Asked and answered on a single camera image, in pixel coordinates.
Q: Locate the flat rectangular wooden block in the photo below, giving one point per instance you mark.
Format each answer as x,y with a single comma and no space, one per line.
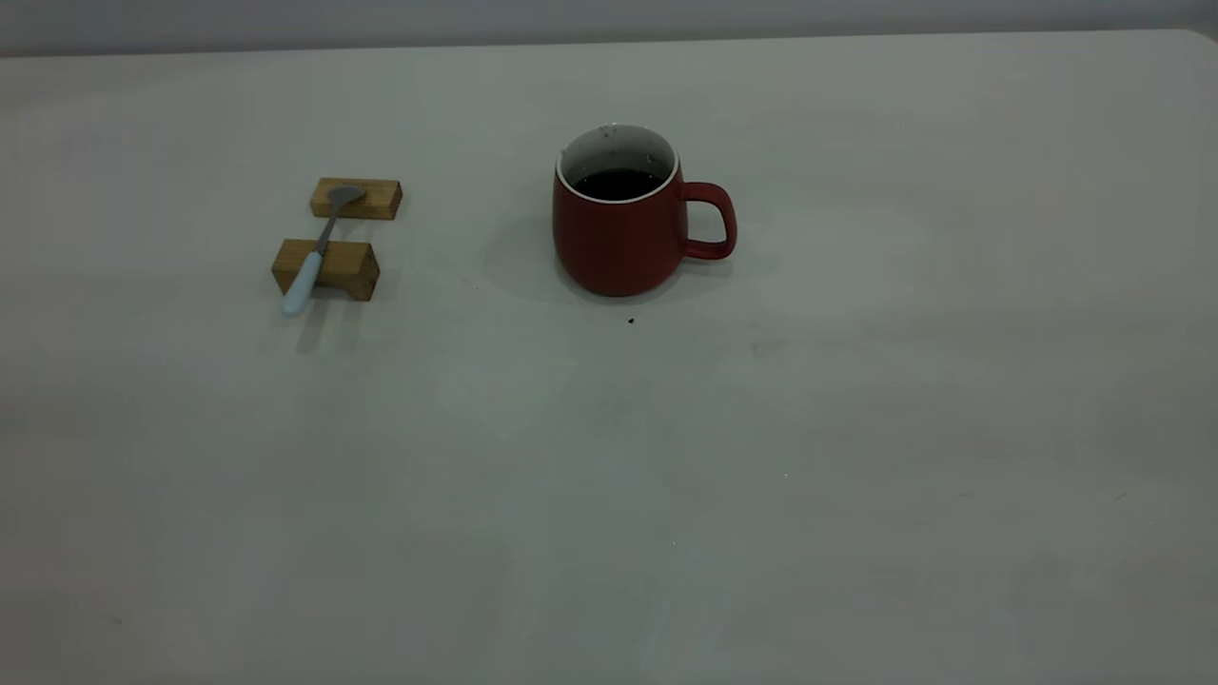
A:
376,200

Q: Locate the red ceramic mug with coffee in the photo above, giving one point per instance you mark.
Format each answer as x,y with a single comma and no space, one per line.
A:
618,243

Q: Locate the arched wooden block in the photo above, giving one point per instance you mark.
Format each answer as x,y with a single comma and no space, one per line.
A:
347,266

